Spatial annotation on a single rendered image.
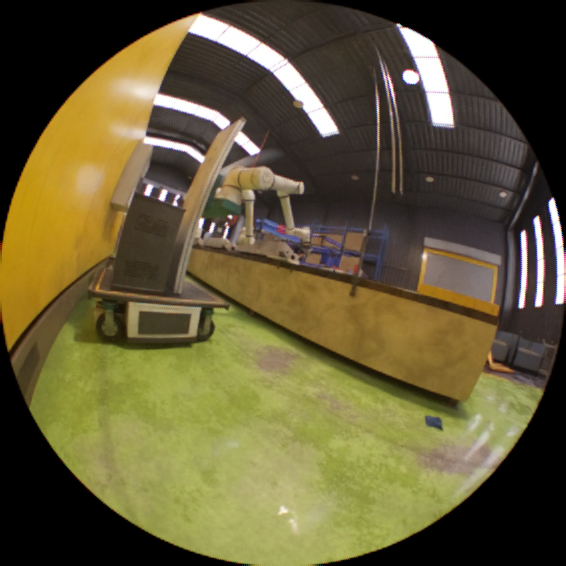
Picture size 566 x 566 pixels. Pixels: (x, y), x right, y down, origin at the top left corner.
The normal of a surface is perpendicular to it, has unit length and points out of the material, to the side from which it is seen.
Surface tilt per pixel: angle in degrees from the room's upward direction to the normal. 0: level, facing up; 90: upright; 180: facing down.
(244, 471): 0
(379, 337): 90
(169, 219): 90
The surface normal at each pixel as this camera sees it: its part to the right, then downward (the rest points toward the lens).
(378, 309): -0.65, -0.15
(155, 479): 0.26, -0.96
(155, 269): 0.77, 0.24
